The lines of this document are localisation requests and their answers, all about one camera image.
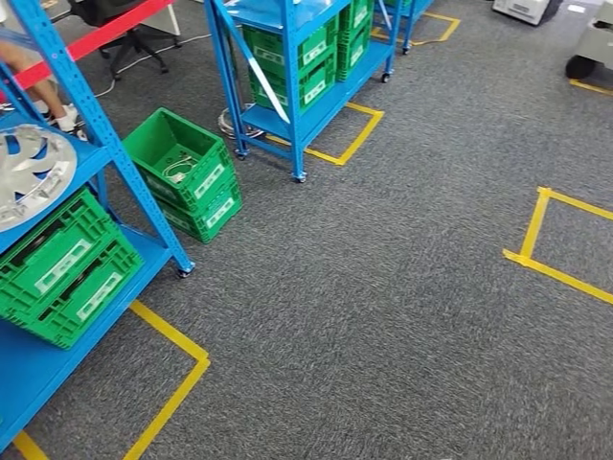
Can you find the blue metal shelf rack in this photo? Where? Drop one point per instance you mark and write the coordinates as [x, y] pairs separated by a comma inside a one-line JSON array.
[[29, 374], [326, 108], [412, 6]]

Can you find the chrome stanchion base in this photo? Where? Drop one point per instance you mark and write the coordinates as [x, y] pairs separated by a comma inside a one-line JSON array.
[[227, 124]]

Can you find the yellow floor tape outline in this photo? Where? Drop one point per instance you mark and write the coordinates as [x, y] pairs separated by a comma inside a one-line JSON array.
[[172, 340]]

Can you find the red barrier belt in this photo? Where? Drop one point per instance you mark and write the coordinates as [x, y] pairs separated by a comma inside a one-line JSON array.
[[96, 41]]

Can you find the black office chair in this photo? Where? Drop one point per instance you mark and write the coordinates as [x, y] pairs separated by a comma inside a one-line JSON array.
[[100, 9]]

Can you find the white device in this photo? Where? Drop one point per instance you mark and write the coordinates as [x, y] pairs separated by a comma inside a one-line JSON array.
[[522, 9]]

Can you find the silver wheel hubcap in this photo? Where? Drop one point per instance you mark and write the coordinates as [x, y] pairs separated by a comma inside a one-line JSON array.
[[29, 181]]

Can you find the person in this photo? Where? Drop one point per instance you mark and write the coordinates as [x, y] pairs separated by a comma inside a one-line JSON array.
[[19, 60]]

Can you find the grey wheeled machine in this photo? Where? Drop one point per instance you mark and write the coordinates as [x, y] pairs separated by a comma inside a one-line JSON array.
[[596, 44]]

